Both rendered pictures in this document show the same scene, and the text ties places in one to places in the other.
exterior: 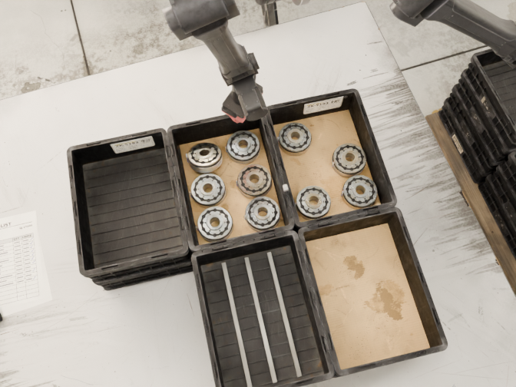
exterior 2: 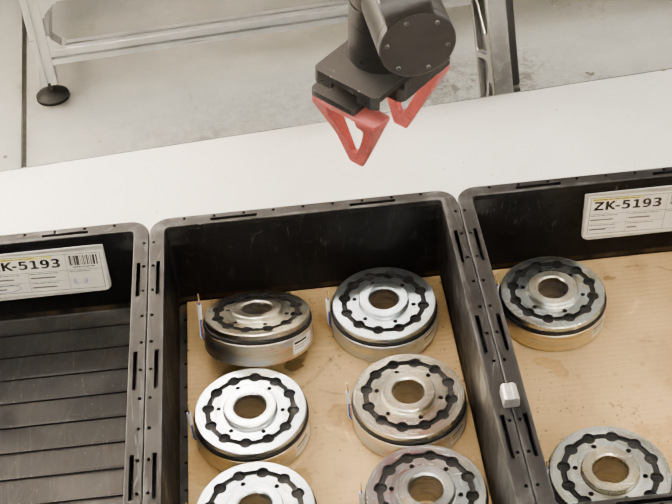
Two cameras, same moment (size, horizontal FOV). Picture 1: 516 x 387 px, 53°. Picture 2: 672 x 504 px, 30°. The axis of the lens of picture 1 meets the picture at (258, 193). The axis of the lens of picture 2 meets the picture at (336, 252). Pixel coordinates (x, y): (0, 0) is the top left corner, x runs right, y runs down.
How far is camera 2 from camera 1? 0.60 m
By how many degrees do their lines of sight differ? 27
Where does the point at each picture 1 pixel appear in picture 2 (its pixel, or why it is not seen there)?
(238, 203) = (347, 470)
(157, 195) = (87, 428)
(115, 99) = (42, 226)
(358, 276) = not seen: outside the picture
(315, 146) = (620, 331)
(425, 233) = not seen: outside the picture
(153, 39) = not seen: hidden behind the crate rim
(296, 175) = (551, 405)
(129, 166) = (21, 346)
